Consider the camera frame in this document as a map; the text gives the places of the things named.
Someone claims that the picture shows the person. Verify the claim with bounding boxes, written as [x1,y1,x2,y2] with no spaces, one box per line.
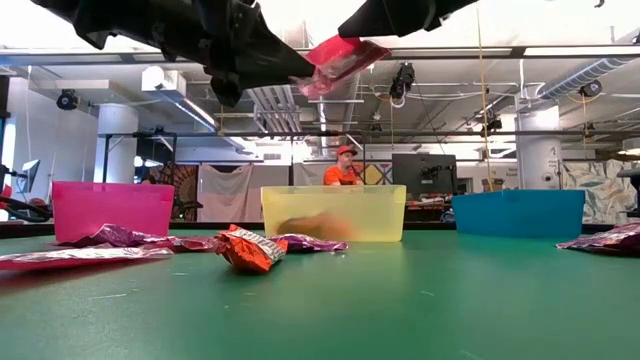
[322,144,365,187]

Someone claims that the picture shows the patterned wall panel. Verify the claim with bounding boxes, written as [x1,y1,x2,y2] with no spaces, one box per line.
[562,159,640,224]

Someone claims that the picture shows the yellow cord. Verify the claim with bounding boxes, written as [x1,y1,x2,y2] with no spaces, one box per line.
[476,9,495,192]

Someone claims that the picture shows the orange candy packet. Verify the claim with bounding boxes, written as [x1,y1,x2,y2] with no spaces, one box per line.
[276,212,355,242]
[214,223,290,274]

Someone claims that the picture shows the plain white column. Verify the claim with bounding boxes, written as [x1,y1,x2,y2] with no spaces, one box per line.
[94,103,140,184]

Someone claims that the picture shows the pink plastic bin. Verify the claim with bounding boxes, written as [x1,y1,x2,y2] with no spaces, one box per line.
[52,180,176,245]

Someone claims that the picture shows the black metal rack frame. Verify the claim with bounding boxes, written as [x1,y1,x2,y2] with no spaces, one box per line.
[97,128,640,221]

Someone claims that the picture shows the yellow plastic bin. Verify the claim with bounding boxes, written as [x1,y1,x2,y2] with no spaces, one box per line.
[260,184,408,243]

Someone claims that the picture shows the red pink candy packet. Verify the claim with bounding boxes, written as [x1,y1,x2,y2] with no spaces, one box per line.
[0,245,175,272]
[149,235,221,253]
[291,34,393,100]

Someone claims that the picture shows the blue plastic bin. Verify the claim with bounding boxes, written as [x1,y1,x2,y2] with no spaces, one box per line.
[451,188,586,240]

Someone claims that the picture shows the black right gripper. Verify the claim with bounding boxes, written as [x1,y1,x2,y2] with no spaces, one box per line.
[338,0,479,39]

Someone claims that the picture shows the green table mat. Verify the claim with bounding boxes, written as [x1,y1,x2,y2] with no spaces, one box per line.
[0,228,640,360]

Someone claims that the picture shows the purple candy packet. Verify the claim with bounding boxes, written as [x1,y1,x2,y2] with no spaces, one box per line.
[556,222,640,257]
[269,233,350,253]
[57,223,171,247]

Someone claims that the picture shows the grey hanging cloth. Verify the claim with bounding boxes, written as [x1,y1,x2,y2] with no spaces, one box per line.
[197,163,254,223]

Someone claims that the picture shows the white column with sign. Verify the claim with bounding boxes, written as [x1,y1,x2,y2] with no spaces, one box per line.
[514,107,564,190]

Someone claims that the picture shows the silver air duct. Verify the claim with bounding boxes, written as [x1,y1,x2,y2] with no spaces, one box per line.
[537,56,632,101]

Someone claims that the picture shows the black ceiling mounted camera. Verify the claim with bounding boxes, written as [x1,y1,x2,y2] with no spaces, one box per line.
[388,62,416,101]
[579,79,604,99]
[55,88,80,111]

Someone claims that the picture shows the black computer monitor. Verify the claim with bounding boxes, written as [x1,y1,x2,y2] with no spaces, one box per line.
[391,153,459,201]

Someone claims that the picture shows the white ceiling box unit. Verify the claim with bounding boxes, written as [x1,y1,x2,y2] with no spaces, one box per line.
[141,66,187,94]

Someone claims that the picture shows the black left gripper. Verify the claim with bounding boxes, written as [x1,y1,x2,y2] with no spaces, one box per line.
[149,0,317,109]

